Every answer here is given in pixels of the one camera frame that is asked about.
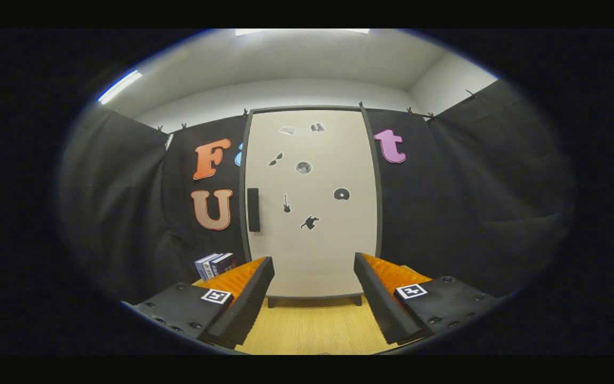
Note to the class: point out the black backdrop cloth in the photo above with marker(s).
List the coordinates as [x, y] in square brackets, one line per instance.
[472, 186]

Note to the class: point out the dark blue book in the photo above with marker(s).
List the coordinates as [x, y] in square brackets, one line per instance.
[224, 263]

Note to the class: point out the white cabinet door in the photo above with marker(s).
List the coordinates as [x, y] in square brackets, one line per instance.
[317, 256]

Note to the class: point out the long ceiling light strip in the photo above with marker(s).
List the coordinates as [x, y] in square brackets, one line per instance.
[120, 86]

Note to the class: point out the light blue book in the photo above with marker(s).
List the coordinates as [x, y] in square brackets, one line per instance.
[203, 265]

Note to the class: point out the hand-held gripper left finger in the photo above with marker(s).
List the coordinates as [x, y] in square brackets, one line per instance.
[243, 304]

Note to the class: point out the grey cabinet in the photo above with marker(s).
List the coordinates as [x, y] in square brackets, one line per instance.
[242, 176]

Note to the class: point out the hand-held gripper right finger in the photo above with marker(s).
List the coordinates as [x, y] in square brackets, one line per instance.
[381, 304]

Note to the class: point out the rectangular ceiling light panel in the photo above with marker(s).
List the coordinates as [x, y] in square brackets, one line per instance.
[296, 31]

